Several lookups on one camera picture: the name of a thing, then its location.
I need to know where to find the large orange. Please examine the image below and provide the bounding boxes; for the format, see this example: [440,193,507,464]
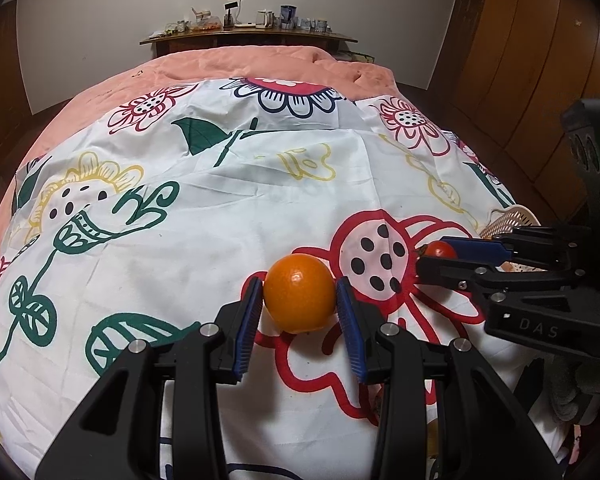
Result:
[263,254,337,335]

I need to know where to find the pink blanket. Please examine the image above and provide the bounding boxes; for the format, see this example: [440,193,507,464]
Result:
[0,45,401,281]

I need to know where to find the wooden headboard shelf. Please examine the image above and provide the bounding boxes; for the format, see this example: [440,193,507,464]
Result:
[140,29,358,61]

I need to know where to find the white floral duvet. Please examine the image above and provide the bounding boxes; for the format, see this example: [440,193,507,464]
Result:
[0,77,581,480]

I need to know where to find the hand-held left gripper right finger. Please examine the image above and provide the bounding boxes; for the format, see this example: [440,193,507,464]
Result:
[334,276,563,480]

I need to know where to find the person's right hand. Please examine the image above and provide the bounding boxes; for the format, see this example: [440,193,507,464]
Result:
[545,352,600,423]

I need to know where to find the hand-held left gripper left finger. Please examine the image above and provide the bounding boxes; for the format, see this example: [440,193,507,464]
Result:
[34,274,266,480]

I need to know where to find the green yellow box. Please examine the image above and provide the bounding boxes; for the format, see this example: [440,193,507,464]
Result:
[337,51,376,66]

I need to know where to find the white perforated plastic basket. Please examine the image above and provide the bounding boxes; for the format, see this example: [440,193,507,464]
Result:
[480,204,548,275]

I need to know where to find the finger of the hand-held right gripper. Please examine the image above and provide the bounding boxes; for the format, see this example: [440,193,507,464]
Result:
[416,256,582,312]
[439,225,592,274]

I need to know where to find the brown wooden door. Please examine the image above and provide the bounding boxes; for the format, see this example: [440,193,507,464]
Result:
[0,5,32,133]

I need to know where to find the red tomato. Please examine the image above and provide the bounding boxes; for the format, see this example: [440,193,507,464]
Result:
[422,241,456,261]

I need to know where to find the wooden wardrobe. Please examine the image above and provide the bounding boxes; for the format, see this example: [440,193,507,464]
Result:
[430,0,600,226]

